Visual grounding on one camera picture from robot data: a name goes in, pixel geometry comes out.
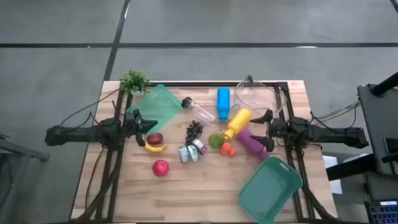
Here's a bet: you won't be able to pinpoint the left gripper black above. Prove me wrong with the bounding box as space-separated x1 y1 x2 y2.
124 119 159 148

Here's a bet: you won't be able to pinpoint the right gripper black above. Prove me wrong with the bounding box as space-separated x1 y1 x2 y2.
250 109 293 153

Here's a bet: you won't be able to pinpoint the purple plastic bottle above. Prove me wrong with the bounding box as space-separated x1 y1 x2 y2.
235 128 271 162

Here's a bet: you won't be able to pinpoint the yellow plastic bottle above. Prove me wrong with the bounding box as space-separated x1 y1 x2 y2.
223 108 252 141

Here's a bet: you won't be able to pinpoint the blue plastic bottle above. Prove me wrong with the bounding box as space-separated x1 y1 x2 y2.
216 87 232 123

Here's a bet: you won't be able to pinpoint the green pear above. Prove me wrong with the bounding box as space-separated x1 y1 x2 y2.
208 133 225 149

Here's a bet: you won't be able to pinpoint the clear bottle black cap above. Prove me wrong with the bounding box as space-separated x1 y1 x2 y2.
181 96 217 126

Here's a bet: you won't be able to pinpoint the dark red apple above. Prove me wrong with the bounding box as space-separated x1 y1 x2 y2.
146 133 164 146

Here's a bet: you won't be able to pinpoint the yellow banana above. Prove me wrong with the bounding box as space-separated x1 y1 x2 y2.
142 136 168 154

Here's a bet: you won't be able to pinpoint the translucent green plastic bin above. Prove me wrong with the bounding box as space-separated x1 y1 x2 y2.
126 83 183 135

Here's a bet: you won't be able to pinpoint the clear plastic bin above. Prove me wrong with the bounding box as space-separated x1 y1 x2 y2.
233 75 289 121

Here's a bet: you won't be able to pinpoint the bright red round fruit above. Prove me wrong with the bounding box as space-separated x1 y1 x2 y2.
152 159 170 179

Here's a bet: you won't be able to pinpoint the silver tin can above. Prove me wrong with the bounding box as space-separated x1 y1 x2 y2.
178 145 190 164
186 144 200 163

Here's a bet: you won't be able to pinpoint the dark grape bunch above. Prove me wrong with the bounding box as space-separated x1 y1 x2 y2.
185 120 205 146

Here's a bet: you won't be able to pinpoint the small green potted plant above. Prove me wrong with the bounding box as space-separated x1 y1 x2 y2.
119 69 151 97

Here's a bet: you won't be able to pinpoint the red labelled tin can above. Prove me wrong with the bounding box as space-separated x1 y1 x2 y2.
192 138 208 156

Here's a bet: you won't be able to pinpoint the teal plastic tray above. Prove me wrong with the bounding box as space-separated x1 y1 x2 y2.
238 156 304 224

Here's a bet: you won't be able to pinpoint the white paper sheet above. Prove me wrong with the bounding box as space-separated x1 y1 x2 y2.
322 154 344 195

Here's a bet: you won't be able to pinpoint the black side desk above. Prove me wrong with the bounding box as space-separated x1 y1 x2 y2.
356 72 398 178

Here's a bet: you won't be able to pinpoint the black phone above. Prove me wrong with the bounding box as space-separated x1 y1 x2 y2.
384 136 398 155

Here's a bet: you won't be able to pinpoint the grey metal stand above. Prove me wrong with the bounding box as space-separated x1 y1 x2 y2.
0 133 50 224

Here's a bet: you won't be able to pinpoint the keyboard with blue keys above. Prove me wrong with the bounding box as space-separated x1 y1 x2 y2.
363 200 398 224

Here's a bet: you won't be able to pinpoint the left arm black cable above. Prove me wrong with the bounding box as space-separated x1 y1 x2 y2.
58 88 122 127

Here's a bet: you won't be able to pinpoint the black cable bundle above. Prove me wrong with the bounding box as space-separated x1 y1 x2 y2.
74 146 124 223
303 183 337 223

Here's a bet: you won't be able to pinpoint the black aluminium table frame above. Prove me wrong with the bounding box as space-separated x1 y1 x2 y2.
70 81 340 223

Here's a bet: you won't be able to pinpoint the right arm cables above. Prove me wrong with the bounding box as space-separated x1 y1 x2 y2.
310 99 363 133

